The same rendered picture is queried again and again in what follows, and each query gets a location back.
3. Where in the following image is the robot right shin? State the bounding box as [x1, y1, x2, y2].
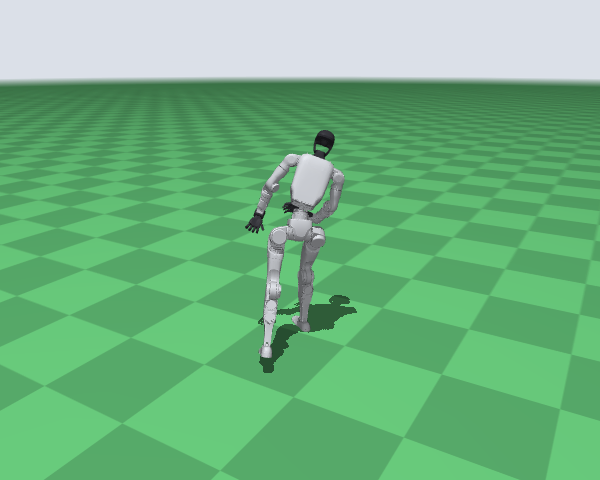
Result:
[298, 269, 314, 323]

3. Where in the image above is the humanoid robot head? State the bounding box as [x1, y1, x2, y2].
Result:
[313, 130, 335, 160]

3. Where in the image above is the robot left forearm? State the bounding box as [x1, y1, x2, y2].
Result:
[256, 184, 273, 215]

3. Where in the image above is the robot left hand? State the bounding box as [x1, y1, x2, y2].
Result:
[245, 209, 265, 233]

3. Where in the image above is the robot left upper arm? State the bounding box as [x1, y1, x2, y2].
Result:
[265, 154, 301, 193]

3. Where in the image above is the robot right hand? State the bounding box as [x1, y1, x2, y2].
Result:
[283, 202, 313, 217]

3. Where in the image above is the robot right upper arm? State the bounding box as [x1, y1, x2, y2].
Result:
[323, 168, 345, 212]

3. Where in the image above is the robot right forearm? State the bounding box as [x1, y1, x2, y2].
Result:
[308, 207, 335, 224]

